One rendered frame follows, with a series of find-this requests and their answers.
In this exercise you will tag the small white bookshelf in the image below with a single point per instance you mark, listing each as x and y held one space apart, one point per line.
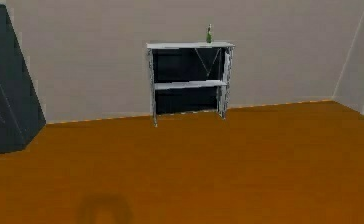
190 84

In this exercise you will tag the green bottle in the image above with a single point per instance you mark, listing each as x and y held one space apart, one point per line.
209 36

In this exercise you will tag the dark grey cabinet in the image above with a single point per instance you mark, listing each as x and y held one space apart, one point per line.
10 100

